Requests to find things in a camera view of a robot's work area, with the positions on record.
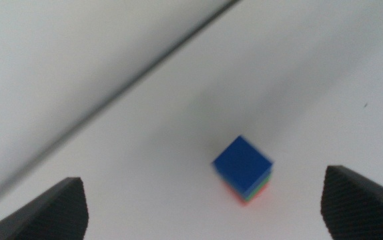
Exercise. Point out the red cube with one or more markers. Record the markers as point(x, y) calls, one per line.
point(245, 201)

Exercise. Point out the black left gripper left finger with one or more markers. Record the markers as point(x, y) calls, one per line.
point(54, 213)

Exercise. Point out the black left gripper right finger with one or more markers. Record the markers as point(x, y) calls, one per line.
point(361, 210)

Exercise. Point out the green cube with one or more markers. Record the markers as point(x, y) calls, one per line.
point(260, 190)

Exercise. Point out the blue cube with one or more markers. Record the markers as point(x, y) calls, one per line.
point(241, 165)

